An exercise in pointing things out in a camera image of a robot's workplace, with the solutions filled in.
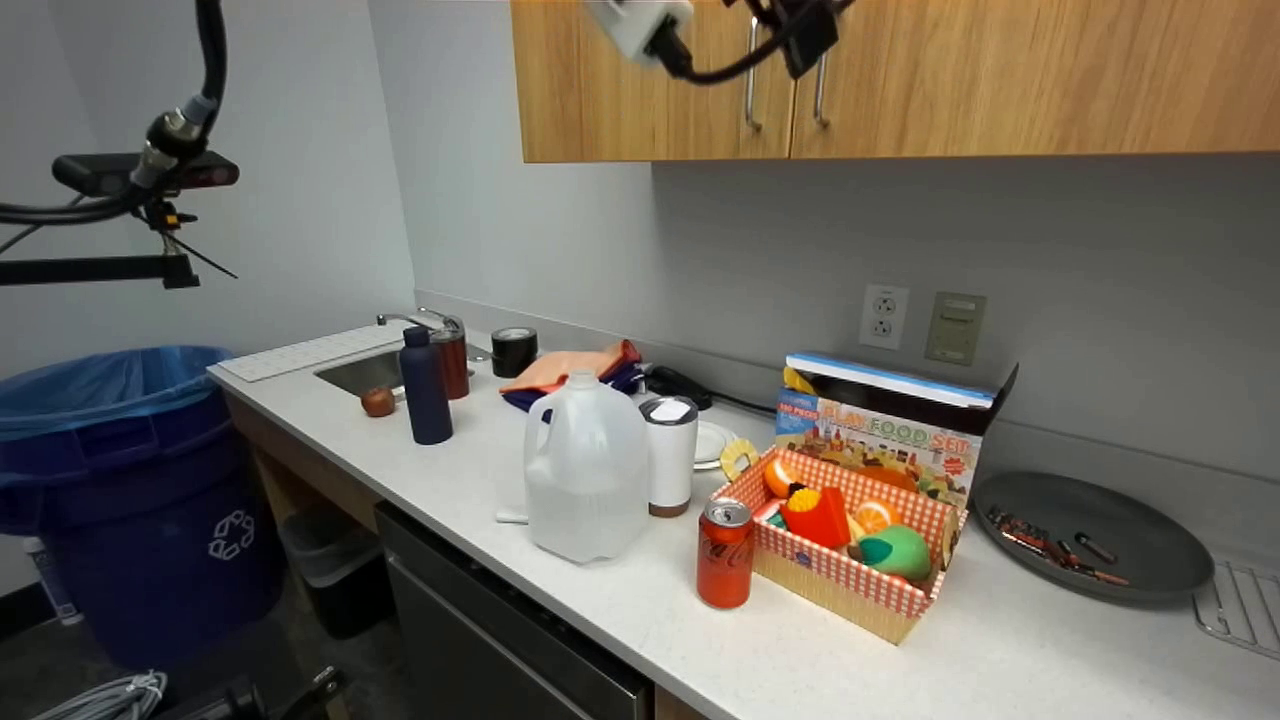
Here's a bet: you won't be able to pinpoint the dark blue bottle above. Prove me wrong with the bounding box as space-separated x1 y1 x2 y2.
401 322 457 448

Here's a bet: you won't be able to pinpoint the closed wooden cabinet door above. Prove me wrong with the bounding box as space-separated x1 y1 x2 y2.
507 0 794 166

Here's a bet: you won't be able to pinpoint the orange cloth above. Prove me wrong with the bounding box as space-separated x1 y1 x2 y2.
500 335 647 400

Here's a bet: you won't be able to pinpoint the white plastic bag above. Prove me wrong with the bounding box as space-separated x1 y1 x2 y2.
30 666 177 720

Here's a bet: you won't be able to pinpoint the blue toy food box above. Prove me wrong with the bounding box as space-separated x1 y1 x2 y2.
772 347 1023 515

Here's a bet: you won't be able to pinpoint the dark grey plate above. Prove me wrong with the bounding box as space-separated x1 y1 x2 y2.
969 464 1221 611

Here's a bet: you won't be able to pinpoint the red orange toy fruit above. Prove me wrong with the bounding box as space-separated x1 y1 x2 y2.
779 485 857 551

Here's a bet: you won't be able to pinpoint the yellow tape roll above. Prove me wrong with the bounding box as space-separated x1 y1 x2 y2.
714 437 758 485

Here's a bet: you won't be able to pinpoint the orange checkered cardboard tray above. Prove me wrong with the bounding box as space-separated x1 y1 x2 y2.
748 443 969 647

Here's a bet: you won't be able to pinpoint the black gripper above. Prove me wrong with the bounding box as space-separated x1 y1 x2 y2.
765 0 857 80

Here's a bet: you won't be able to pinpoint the black stereo camera on boom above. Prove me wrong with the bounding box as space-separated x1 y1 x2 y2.
49 146 243 200

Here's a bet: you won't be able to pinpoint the black boom camera stand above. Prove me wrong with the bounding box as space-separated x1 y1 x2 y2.
0 193 243 290

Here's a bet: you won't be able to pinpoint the blue recycling bin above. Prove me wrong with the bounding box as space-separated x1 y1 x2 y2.
0 345 291 671

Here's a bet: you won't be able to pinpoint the translucent plastic gallon jug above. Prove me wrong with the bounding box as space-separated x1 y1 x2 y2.
520 366 654 567

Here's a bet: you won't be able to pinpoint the small dark waste bin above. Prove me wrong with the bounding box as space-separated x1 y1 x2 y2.
277 503 395 641

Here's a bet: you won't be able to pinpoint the black dishwasher front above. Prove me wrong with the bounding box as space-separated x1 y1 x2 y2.
376 501 654 720

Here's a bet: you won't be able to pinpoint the steel sink basin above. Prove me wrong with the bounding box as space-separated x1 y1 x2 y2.
313 345 413 400

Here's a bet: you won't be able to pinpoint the brown bottle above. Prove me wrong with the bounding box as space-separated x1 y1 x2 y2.
429 316 475 403

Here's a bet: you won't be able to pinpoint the brown toy bacon strips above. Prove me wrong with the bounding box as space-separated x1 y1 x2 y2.
988 509 1130 586

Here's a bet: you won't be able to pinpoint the metal handle of closed door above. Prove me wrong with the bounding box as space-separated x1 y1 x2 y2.
738 6 767 134

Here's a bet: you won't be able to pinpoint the red soda can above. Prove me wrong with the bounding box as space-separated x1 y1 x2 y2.
692 490 758 611

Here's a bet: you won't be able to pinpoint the green toy ball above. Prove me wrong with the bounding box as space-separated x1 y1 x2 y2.
850 522 934 584

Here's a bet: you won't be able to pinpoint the metal handle of swinging door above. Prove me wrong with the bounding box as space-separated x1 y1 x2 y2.
809 55 837 130

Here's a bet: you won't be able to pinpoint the white wall outlet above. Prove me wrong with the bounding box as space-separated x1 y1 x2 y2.
857 281 911 355

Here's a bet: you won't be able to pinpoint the chrome faucet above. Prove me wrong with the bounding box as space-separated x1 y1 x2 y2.
372 308 452 335

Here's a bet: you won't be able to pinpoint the beige light switch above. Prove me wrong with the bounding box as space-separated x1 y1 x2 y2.
925 289 992 366

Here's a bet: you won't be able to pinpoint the black camera cable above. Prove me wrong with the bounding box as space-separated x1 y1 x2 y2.
123 0 233 193

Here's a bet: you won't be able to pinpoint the orange toy slice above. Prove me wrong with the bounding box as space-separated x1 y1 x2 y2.
847 495 899 536
758 456 809 503

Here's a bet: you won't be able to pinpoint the dark blue cloth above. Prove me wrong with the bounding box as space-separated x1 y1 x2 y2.
500 365 650 415

